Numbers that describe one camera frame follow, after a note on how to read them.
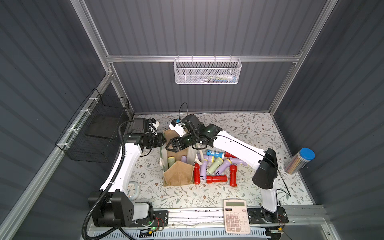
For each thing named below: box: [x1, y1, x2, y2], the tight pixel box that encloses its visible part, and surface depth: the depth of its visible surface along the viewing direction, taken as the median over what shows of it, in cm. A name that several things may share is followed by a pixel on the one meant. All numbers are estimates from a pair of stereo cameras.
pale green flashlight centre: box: [207, 157, 224, 175], surface depth 91 cm
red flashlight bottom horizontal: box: [206, 175, 228, 184], surface depth 86 cm
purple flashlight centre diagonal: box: [215, 158, 233, 176], surface depth 91 cm
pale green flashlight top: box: [168, 156, 176, 168], surface depth 93 cm
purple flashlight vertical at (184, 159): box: [181, 155, 188, 164], surface depth 93 cm
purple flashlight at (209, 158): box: [203, 155, 215, 163], surface depth 93 cm
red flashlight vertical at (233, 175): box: [229, 164, 238, 187], surface depth 87 cm
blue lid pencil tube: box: [283, 147, 316, 175], surface depth 79 cm
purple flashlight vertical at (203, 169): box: [200, 155, 209, 181], surface depth 88 cm
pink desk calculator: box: [223, 199, 251, 234], surface depth 74 cm
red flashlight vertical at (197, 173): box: [193, 162, 201, 185], surface depth 87 cm
